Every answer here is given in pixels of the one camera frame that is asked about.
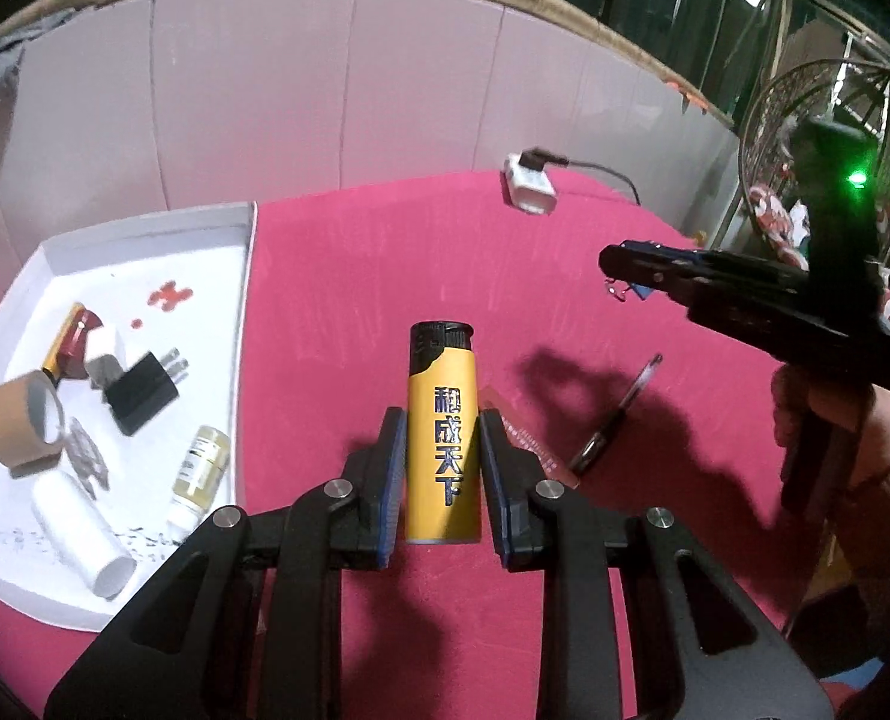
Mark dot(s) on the white charger plug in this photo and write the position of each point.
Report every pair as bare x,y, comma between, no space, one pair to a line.
104,345

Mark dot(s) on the wicker hanging chair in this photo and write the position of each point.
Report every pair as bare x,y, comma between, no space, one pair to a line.
775,112

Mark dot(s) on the brown tape roll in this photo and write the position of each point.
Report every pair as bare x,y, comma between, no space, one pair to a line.
3,420

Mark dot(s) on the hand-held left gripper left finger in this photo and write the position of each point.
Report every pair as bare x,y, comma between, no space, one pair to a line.
392,480

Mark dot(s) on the red card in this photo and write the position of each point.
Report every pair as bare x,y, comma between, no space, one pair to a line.
542,450

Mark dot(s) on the blue binder clip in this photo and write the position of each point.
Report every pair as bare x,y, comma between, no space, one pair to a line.
625,291

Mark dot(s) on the person's right forearm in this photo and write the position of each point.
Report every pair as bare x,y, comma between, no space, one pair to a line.
887,540

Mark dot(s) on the small clear glass bottle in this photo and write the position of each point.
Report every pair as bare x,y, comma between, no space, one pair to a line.
201,465

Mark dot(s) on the white charging device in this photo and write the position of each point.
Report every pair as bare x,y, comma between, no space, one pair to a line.
529,184

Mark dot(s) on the gold and red small tool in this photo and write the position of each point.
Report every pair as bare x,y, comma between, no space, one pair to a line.
66,345

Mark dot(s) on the pink tablecloth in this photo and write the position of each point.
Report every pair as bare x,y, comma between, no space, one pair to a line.
355,277

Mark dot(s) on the red white patterned cushion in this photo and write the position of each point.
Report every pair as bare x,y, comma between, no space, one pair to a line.
775,225

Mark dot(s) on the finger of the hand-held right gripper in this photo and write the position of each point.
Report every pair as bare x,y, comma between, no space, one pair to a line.
655,270

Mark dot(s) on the yellow black lighter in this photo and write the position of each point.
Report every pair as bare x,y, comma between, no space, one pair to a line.
441,450

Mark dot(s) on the black pen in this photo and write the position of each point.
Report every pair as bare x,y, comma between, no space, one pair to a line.
610,420

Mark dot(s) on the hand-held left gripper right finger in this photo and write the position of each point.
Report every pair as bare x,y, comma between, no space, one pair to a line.
492,480

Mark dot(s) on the person's right hand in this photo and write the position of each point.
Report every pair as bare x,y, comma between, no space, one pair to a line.
876,420

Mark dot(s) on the white cardboard tray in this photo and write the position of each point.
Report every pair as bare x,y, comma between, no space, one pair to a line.
115,270

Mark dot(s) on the black charger plug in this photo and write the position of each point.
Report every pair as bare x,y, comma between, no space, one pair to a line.
141,394

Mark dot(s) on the white plastic tube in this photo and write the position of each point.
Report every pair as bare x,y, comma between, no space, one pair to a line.
78,532

